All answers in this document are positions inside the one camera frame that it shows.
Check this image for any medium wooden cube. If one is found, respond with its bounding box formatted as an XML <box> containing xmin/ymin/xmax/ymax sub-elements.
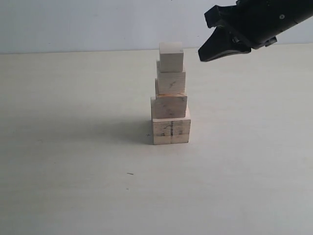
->
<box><xmin>151</xmin><ymin>93</ymin><xmax>187</xmax><ymax>118</ymax></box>

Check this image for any smallest wooden cube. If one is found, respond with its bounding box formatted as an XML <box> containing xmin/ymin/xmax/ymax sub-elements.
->
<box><xmin>159</xmin><ymin>42</ymin><xmax>184</xmax><ymax>72</ymax></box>

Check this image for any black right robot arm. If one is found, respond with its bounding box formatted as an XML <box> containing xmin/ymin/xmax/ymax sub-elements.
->
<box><xmin>198</xmin><ymin>0</ymin><xmax>313</xmax><ymax>62</ymax></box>

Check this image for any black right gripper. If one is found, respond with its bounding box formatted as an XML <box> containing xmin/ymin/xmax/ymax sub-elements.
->
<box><xmin>198</xmin><ymin>0</ymin><xmax>297</xmax><ymax>62</ymax></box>

